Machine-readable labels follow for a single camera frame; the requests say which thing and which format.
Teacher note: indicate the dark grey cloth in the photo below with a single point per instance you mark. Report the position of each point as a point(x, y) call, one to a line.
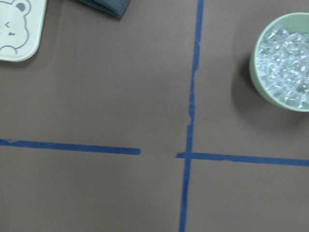
point(115, 8)

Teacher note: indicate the green bowl of ice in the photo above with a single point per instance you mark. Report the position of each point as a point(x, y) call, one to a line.
point(279, 63)

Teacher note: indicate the cream bear tray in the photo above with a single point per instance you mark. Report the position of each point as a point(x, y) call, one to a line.
point(21, 23)

